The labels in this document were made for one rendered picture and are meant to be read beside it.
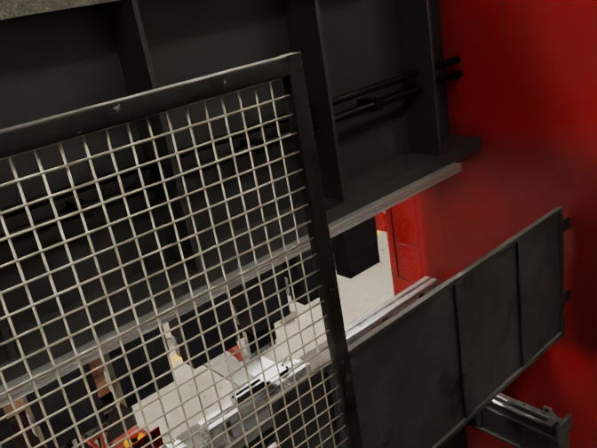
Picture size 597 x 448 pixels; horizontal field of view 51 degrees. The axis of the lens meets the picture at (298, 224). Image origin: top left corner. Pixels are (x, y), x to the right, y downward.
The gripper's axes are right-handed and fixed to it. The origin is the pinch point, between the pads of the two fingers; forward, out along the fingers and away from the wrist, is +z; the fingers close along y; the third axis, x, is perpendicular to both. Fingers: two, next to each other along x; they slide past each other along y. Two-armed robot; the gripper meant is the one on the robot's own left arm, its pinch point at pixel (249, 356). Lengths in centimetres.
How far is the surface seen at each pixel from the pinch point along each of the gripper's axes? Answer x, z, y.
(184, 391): 176, 21, 39
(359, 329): -10.0, 10.6, 36.1
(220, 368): 4.3, -1.1, -8.4
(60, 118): -124, -47, -66
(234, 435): -7.0, 16.0, -18.8
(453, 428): -51, 38, 19
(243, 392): -10.1, 6.6, -11.6
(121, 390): -22, -13, -46
